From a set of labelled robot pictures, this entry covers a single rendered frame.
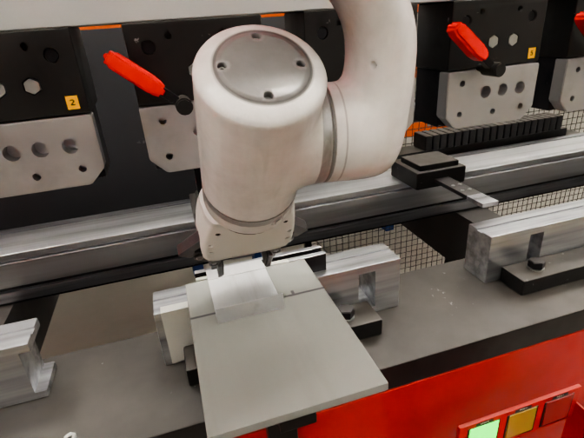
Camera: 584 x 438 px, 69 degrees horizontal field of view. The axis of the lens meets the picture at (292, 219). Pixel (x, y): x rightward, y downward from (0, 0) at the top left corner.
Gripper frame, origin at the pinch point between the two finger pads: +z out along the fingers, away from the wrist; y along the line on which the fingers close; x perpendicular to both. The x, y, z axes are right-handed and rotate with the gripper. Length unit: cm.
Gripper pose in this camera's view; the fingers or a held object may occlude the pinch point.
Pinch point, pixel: (242, 255)
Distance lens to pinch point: 54.3
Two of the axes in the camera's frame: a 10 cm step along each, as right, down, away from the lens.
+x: 2.7, 8.8, -4.0
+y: -9.5, 1.8, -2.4
